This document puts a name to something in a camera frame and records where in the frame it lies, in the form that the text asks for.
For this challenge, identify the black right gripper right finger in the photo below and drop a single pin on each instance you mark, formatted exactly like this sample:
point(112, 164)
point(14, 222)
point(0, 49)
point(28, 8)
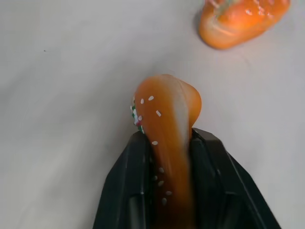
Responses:
point(221, 190)

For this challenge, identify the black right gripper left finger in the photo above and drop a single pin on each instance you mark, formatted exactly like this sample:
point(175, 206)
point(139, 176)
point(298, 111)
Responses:
point(128, 186)

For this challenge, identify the orange toy burger snack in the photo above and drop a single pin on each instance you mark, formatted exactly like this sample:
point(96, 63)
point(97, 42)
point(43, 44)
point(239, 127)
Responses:
point(236, 22)
point(166, 133)

